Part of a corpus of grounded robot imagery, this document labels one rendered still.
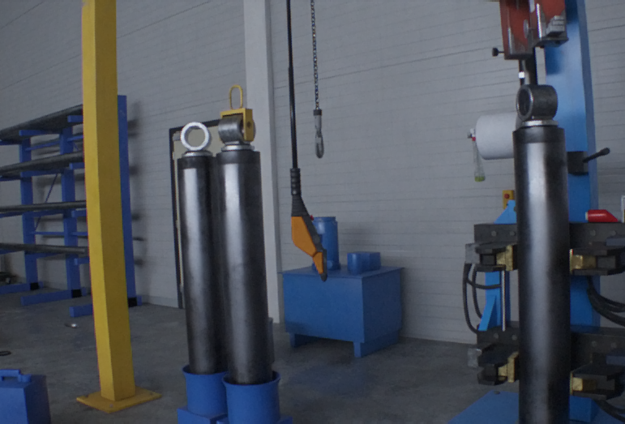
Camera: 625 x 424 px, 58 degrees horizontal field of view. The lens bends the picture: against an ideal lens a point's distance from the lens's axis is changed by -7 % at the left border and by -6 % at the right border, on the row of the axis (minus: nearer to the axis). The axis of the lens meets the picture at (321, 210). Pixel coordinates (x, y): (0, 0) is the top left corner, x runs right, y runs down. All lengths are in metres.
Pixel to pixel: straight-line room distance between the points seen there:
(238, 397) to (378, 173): 2.86
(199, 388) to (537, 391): 1.65
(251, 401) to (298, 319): 2.12
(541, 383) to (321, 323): 2.62
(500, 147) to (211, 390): 2.03
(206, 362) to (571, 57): 2.31
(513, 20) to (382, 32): 2.74
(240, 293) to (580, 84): 1.84
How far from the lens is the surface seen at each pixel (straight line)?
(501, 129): 3.44
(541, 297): 2.47
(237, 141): 2.88
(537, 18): 2.40
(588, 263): 2.37
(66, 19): 9.83
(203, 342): 3.13
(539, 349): 2.52
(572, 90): 2.92
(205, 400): 3.19
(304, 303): 4.91
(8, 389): 3.40
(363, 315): 4.58
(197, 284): 3.08
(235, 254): 2.83
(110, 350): 3.92
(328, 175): 5.58
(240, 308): 2.86
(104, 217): 3.83
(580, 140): 2.89
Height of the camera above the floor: 1.24
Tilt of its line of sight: 1 degrees down
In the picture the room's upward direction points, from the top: 3 degrees counter-clockwise
